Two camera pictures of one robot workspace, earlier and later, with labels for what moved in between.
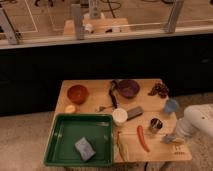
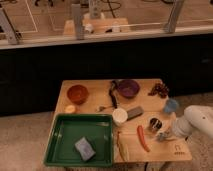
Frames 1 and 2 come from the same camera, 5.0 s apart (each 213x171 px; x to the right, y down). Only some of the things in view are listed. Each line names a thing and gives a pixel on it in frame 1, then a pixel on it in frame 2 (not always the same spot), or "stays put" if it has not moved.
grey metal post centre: (78, 20) stays put
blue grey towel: (167, 139) → (162, 135)
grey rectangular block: (135, 112) stays put
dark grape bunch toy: (159, 89) stays put
